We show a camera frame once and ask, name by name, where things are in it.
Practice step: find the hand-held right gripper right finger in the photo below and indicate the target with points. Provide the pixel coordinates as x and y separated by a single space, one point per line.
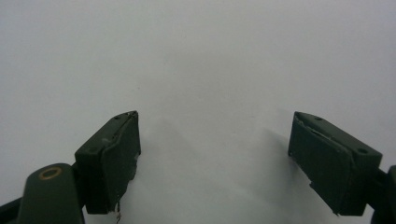
330 161

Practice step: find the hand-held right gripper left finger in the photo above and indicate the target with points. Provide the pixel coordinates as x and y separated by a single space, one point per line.
109 161

